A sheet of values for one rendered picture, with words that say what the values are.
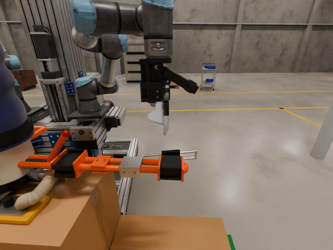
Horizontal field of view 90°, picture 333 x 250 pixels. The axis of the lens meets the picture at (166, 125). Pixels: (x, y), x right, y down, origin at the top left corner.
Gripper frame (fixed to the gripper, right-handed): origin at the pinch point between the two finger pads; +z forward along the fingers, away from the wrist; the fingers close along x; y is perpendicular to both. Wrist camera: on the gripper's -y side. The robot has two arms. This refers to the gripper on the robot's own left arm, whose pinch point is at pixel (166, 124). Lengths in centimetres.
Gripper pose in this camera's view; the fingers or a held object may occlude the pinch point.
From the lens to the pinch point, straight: 53.4
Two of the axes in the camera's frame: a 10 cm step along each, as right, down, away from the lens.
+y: -10.0, 0.1, -0.3
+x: 0.3, 4.1, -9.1
